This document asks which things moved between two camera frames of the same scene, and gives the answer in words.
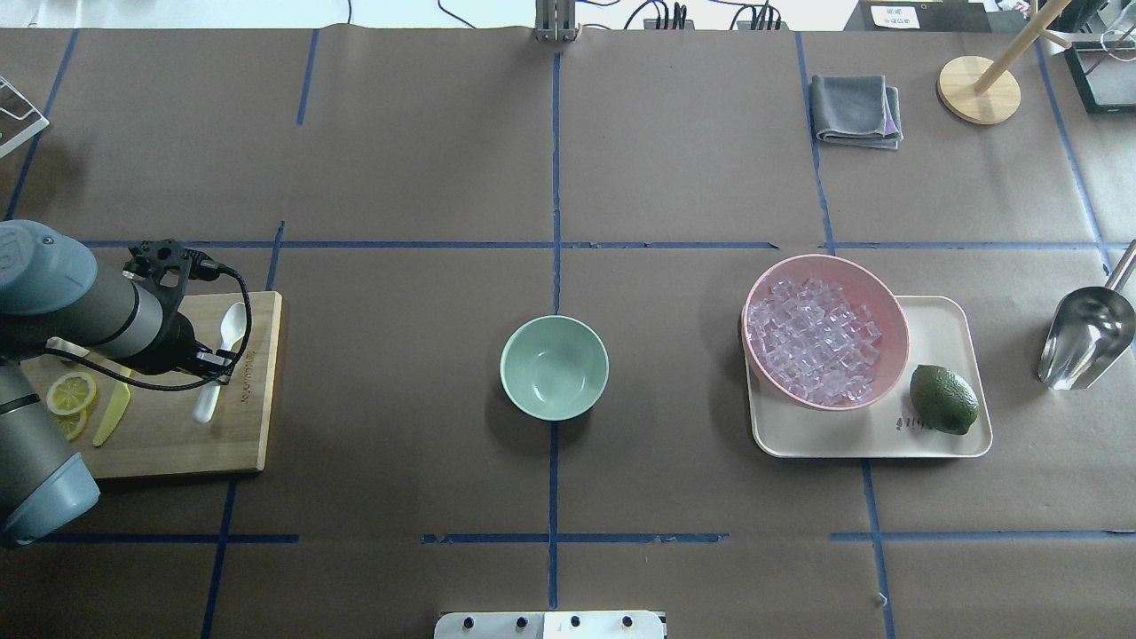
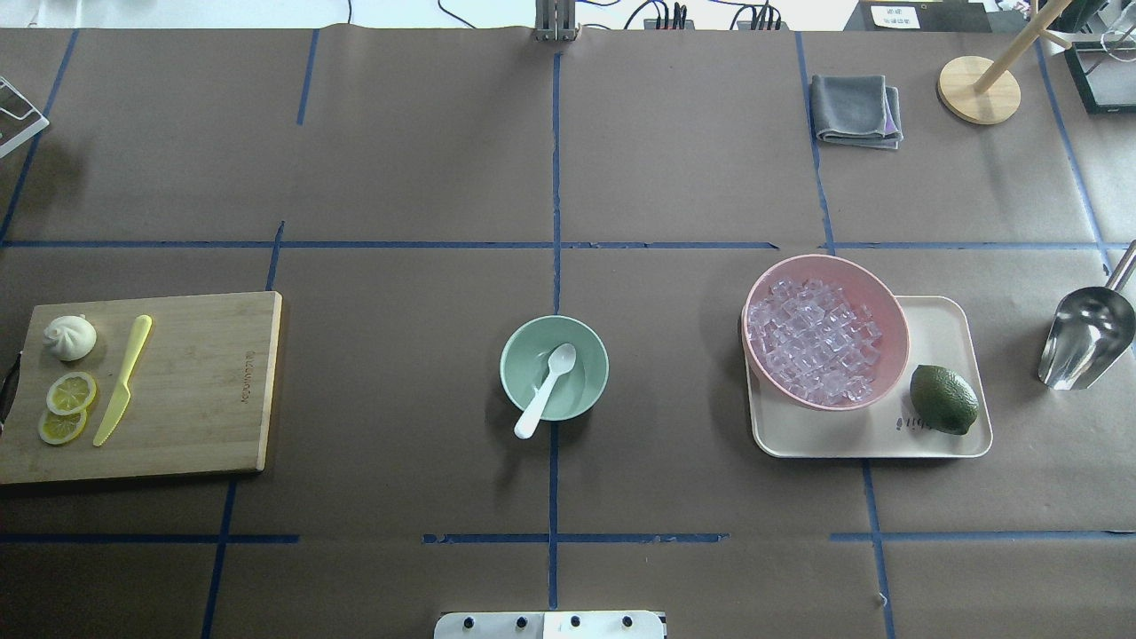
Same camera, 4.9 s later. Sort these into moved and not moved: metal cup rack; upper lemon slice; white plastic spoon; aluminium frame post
Moved: white plastic spoon
Not moved: upper lemon slice; aluminium frame post; metal cup rack
